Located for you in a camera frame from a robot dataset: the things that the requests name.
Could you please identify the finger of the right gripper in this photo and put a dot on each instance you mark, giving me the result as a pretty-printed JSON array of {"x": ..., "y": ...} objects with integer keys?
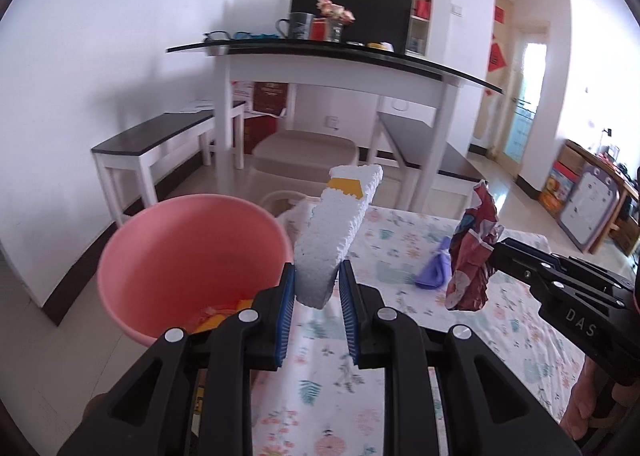
[
  {"x": 520, "y": 250},
  {"x": 520, "y": 263}
]

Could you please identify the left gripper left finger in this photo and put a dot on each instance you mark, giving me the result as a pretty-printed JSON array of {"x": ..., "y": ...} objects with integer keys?
[{"x": 189, "y": 394}]

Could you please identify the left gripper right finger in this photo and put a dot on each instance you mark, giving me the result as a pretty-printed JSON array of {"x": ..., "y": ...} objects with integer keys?
[{"x": 445, "y": 392}]

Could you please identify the red snack wrapper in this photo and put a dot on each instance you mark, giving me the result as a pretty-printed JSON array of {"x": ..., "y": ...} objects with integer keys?
[{"x": 470, "y": 248}]

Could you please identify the purple face mask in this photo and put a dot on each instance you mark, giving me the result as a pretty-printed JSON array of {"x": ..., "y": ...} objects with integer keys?
[{"x": 437, "y": 271}]

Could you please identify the yellow foam net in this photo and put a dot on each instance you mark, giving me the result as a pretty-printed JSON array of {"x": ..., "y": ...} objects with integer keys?
[{"x": 210, "y": 318}]

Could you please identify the white styrofoam piece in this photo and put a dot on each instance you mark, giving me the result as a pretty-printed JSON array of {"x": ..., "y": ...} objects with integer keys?
[{"x": 332, "y": 227}]

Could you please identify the person's right hand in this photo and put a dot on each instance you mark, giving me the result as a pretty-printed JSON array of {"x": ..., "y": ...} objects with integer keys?
[{"x": 583, "y": 400}]

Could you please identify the colourful toy box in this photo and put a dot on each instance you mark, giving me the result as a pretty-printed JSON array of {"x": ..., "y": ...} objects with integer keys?
[{"x": 559, "y": 184}]

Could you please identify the kids drawing board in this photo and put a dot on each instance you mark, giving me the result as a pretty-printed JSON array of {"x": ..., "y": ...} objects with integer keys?
[{"x": 590, "y": 204}]

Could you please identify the wooden desk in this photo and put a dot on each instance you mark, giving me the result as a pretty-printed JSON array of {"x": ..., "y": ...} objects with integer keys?
[{"x": 576, "y": 158}]

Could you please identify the right black white bench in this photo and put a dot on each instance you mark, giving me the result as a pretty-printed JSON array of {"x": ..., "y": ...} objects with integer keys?
[{"x": 409, "y": 140}]

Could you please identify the black white bench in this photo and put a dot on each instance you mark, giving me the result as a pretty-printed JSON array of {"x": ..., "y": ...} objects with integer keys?
[
  {"x": 139, "y": 148},
  {"x": 409, "y": 140}
]

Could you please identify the glass door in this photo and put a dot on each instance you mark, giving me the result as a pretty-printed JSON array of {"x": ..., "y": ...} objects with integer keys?
[{"x": 525, "y": 104}]

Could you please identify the pink plastic bucket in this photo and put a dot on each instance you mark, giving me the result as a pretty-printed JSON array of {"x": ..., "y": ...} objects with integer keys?
[{"x": 185, "y": 259}]

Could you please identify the floral tablecloth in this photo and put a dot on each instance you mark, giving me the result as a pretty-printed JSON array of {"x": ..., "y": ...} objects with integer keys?
[{"x": 320, "y": 403}]

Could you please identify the white table glass top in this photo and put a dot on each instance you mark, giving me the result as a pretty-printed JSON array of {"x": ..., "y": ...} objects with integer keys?
[{"x": 340, "y": 66}]

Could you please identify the beige plastic stool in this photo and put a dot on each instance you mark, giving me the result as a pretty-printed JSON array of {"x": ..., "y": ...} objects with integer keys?
[{"x": 291, "y": 165}]

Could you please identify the left black white bench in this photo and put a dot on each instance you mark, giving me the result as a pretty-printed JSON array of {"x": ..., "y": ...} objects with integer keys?
[{"x": 139, "y": 148}]

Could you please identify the black monitor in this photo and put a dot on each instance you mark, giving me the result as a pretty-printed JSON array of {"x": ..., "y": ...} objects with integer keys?
[{"x": 375, "y": 20}]

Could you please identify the red cartons under table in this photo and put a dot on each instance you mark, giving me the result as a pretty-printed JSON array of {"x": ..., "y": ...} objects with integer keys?
[{"x": 265, "y": 104}]

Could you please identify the flower vase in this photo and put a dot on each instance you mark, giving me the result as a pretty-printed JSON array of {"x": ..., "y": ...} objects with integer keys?
[{"x": 337, "y": 17}]

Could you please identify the red gift box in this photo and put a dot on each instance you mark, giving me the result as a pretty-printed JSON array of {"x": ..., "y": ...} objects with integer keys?
[{"x": 318, "y": 30}]

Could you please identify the grey mug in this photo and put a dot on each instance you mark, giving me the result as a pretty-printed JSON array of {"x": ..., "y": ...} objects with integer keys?
[{"x": 296, "y": 26}]

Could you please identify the eyeglasses on table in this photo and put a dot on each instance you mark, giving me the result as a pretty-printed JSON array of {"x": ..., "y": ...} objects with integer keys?
[{"x": 214, "y": 36}]

